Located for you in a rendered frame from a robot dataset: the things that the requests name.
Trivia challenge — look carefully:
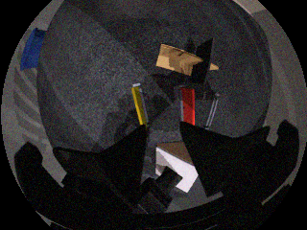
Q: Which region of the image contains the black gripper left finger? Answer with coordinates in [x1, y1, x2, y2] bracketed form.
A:
[53, 124, 146, 210]

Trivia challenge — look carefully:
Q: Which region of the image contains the yellow board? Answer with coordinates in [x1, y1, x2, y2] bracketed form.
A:
[131, 87, 146, 126]

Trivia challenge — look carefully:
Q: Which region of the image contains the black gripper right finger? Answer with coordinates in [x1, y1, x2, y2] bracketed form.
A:
[179, 122, 270, 198]

